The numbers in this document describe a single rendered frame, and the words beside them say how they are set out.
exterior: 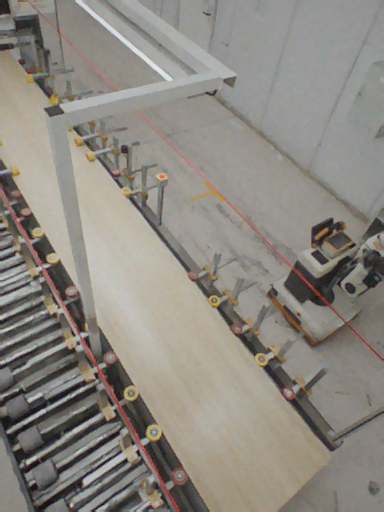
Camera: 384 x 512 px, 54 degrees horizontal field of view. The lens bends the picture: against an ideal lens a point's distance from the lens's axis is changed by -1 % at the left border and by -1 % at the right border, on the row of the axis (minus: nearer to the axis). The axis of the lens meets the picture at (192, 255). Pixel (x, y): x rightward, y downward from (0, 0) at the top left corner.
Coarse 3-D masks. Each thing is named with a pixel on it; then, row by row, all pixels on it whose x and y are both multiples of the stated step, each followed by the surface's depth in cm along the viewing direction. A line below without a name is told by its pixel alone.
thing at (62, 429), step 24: (0, 192) 309; (0, 240) 296; (0, 264) 280; (24, 264) 283; (24, 288) 270; (48, 288) 269; (0, 312) 257; (24, 312) 271; (0, 336) 258; (72, 336) 252; (24, 360) 238; (48, 360) 240; (96, 408) 226; (0, 432) 200; (48, 432) 214; (24, 456) 214; (48, 456) 207; (144, 456) 202; (24, 480) 191; (96, 480) 203; (48, 504) 203; (120, 504) 206; (168, 504) 191
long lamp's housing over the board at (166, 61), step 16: (80, 0) 198; (96, 0) 188; (112, 16) 180; (128, 32) 173; (144, 32) 171; (144, 48) 166; (160, 48) 162; (160, 64) 160; (176, 64) 155; (192, 96) 154
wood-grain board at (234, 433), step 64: (0, 64) 423; (0, 128) 351; (64, 256) 269; (128, 256) 276; (128, 320) 244; (192, 320) 249; (192, 384) 223; (256, 384) 227; (192, 448) 201; (256, 448) 205; (320, 448) 209
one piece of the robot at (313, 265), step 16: (336, 224) 308; (304, 256) 311; (320, 256) 311; (336, 256) 312; (352, 256) 325; (304, 272) 319; (320, 272) 304; (336, 272) 317; (288, 288) 345; (304, 288) 327; (320, 288) 329
